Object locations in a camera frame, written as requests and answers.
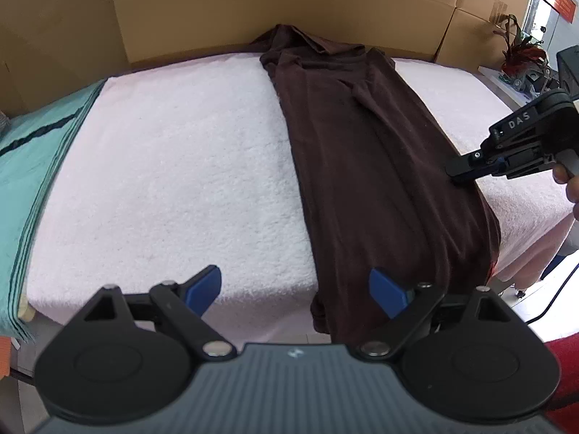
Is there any dark brown sweater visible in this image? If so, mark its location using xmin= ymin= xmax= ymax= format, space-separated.
xmin=249 ymin=24 xmax=502 ymax=345

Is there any white desk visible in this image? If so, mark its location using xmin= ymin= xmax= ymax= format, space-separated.
xmin=477 ymin=65 xmax=544 ymax=111

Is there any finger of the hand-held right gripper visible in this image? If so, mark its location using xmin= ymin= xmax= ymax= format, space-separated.
xmin=445 ymin=150 xmax=504 ymax=186
xmin=495 ymin=147 xmax=558 ymax=179

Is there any teal cloth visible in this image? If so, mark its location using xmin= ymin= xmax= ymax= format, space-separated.
xmin=0 ymin=79 xmax=107 ymax=342

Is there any black cable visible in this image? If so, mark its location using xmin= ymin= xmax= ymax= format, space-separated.
xmin=520 ymin=276 xmax=579 ymax=326

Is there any brown cardboard panel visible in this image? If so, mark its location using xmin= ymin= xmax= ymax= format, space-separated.
xmin=109 ymin=0 xmax=469 ymax=66
xmin=433 ymin=0 xmax=537 ymax=73
xmin=0 ymin=0 xmax=132 ymax=120

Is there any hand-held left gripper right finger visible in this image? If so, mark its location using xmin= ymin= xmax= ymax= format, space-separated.
xmin=355 ymin=269 xmax=522 ymax=362

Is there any red-leaved plant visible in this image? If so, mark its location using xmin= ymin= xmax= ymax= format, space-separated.
xmin=493 ymin=13 xmax=550 ymax=77

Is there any person's right hand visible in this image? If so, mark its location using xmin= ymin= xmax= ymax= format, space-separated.
xmin=552 ymin=165 xmax=579 ymax=222

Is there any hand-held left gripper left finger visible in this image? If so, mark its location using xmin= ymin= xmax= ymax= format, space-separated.
xmin=67 ymin=265 xmax=237 ymax=363

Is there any grey metal stand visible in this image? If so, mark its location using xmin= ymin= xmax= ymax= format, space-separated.
xmin=511 ymin=70 xmax=550 ymax=95

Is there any person's red clothing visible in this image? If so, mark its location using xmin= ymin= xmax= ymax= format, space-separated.
xmin=543 ymin=335 xmax=579 ymax=412

